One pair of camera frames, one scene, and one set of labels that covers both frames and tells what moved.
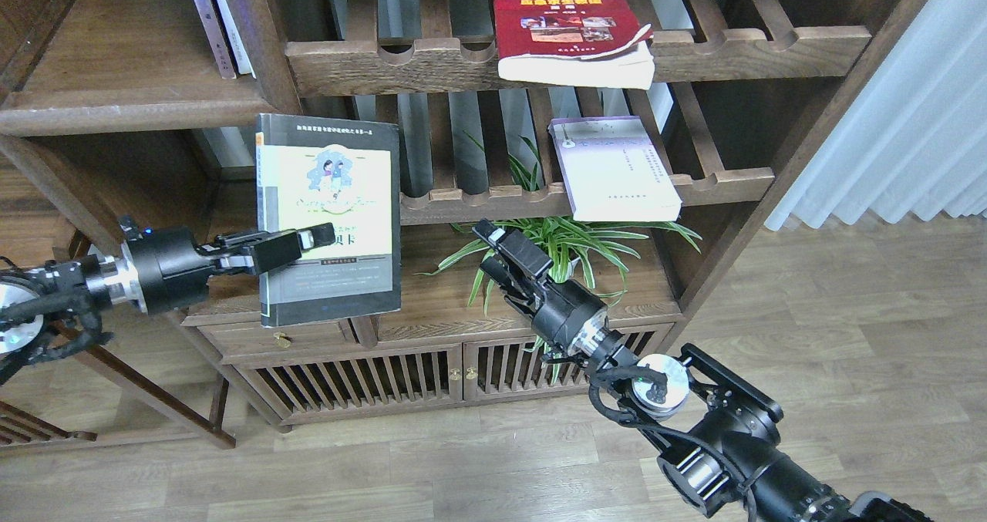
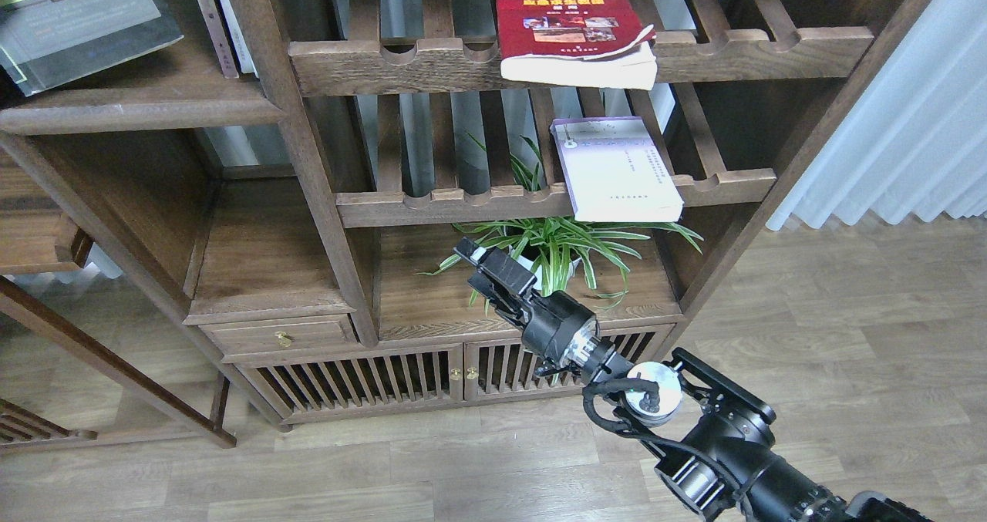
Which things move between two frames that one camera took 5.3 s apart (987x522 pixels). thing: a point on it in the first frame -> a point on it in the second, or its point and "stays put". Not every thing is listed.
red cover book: (590, 31) stays put
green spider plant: (577, 250) stays put
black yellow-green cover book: (311, 172) -> (60, 25)
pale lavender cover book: (611, 171) stays put
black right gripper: (565, 313) -> (557, 331)
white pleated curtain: (914, 135) stays put
